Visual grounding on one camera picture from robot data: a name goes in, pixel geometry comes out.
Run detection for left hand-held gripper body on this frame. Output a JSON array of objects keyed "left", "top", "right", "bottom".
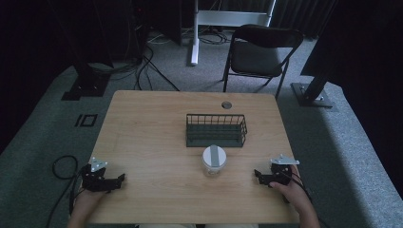
[{"left": 81, "top": 156, "right": 118, "bottom": 194}]

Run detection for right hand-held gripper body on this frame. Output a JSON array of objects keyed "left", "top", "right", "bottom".
[{"left": 263, "top": 154, "right": 300, "bottom": 187}]

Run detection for person's left hand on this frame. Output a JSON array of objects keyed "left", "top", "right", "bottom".
[{"left": 74, "top": 188, "right": 107, "bottom": 214}]

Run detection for person's right hand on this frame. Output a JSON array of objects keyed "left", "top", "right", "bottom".
[{"left": 269, "top": 164, "right": 310, "bottom": 210}]

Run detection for glass jar with white lid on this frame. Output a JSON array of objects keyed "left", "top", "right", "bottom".
[{"left": 201, "top": 144, "right": 228, "bottom": 178}]

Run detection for black folding chair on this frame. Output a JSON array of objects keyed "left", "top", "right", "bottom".
[{"left": 221, "top": 24, "right": 304, "bottom": 100}]

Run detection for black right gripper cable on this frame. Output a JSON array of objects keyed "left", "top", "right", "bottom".
[{"left": 283, "top": 170, "right": 315, "bottom": 205}]

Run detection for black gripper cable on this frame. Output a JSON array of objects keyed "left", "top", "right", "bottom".
[
  {"left": 283, "top": 170, "right": 315, "bottom": 205},
  {"left": 46, "top": 154, "right": 84, "bottom": 228}
]

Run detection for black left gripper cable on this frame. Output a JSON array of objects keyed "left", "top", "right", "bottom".
[{"left": 46, "top": 154, "right": 84, "bottom": 228}]

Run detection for black wire basket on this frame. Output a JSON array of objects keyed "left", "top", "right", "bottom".
[{"left": 184, "top": 113, "right": 248, "bottom": 148}]

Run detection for black stand with base plate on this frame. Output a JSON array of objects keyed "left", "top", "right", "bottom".
[
  {"left": 61, "top": 61, "right": 111, "bottom": 102},
  {"left": 290, "top": 74, "right": 335, "bottom": 109}
]

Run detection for black floor cables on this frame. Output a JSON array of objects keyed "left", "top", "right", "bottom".
[{"left": 88, "top": 44, "right": 181, "bottom": 92}]

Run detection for white desk frame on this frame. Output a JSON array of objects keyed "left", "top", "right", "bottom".
[{"left": 189, "top": 0, "right": 278, "bottom": 67}]

